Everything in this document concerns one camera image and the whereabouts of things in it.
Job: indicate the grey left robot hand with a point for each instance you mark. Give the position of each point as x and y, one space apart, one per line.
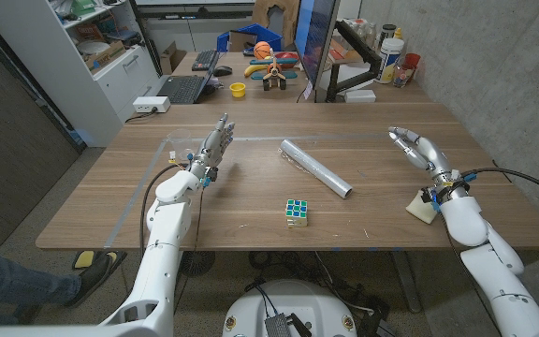
213 147

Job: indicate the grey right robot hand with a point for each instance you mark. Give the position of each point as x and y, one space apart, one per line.
431 154

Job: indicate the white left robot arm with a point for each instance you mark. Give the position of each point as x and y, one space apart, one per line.
166 224

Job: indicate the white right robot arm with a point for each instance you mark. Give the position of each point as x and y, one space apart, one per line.
466 220

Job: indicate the cream sponge block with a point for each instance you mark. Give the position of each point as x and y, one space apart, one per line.
419 208

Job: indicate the plastic wrap roll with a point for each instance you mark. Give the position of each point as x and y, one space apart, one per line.
316 168

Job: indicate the Rubik's cube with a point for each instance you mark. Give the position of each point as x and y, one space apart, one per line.
296 213

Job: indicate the clear plastic cup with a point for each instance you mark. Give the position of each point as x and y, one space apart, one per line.
178 139

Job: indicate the small yellow cup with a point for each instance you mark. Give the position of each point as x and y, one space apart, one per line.
237 90

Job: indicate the black laptop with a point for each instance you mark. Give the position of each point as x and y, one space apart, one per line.
183 89

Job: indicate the white power strip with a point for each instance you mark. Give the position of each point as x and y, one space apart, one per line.
151 104

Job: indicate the black computer mouse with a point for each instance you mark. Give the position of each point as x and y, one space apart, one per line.
222 71

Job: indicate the clear glass jar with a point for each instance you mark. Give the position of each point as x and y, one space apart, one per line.
403 76

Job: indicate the yellow banana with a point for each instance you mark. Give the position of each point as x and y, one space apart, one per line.
252 70

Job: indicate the black keyboard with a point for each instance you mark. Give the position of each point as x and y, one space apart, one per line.
205 60

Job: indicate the small white box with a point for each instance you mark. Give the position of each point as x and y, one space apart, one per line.
359 96

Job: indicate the red cup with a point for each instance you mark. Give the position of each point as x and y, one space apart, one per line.
412 60

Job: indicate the wooden toy airplane teal wings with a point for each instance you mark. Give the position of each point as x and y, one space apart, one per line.
274 72

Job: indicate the open cardboard box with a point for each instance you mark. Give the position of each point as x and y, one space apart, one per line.
171 58

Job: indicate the white labelled canister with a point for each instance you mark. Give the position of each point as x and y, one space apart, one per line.
388 61

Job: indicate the small orange basketball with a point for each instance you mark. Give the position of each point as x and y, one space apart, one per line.
262 50

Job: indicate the round black fan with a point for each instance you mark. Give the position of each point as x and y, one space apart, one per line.
197 263

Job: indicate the red bowl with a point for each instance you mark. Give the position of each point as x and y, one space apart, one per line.
290 56

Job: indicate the yellow-capped bottle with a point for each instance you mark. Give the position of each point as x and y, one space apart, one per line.
398 33

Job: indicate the blue plastic bin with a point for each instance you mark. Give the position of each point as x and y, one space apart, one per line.
266 33

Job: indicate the dark-lidded jar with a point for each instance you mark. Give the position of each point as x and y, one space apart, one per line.
388 33

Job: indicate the printed cardboard box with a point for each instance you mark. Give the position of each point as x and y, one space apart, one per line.
106 55

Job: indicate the brown cardboard sheet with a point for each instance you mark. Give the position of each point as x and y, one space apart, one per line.
276 11

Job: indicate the flat computer monitor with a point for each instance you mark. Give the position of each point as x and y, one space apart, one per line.
314 33

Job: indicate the white plate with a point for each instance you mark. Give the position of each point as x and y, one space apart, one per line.
92 47

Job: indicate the white shelf cabinet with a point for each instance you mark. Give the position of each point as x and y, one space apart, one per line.
63 79

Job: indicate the black slipper yellow insole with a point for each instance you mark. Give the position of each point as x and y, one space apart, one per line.
94 279
83 259

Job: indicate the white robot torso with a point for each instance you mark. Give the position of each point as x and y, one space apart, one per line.
297 299

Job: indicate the grey finned electronics module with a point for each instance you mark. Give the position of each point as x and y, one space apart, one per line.
277 326

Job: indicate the person's leg in jeans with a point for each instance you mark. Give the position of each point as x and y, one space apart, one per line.
12 283

